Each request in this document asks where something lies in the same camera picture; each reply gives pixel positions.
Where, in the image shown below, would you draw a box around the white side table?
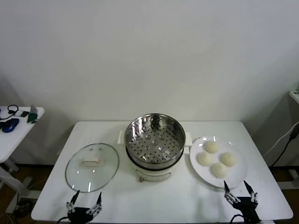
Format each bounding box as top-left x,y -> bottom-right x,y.
0,106 -> 45,201

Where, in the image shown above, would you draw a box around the perforated steel steamer basket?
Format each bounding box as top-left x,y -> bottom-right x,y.
118,113 -> 193,169

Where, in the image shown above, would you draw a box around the black power cable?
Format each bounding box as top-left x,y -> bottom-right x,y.
270,127 -> 299,167

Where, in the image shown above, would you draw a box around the green and grey tool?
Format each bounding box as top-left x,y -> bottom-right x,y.
27,104 -> 39,124

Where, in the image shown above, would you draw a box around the white round plate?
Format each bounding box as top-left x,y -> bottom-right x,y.
189,136 -> 248,189

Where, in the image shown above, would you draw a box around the blue computer mouse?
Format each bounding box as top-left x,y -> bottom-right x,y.
2,118 -> 20,133

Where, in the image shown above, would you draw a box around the tangled dark cables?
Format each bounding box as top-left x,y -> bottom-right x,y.
6,196 -> 33,224

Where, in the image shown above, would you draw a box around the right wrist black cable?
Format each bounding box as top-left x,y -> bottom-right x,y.
230,214 -> 244,224

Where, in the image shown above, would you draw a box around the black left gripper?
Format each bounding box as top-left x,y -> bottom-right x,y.
66,190 -> 103,222

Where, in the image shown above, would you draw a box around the white desk with foot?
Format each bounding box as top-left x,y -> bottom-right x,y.
278,87 -> 299,190

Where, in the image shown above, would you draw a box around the glass lid with white handle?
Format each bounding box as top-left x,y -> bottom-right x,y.
64,142 -> 120,193

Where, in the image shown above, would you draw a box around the white steamed baozi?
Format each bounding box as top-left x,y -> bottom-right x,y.
204,140 -> 220,154
197,152 -> 214,167
221,152 -> 238,167
211,162 -> 228,178

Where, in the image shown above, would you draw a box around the white power cable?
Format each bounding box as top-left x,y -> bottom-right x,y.
263,122 -> 299,157

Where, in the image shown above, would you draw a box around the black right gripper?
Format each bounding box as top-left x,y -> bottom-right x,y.
223,180 -> 261,223

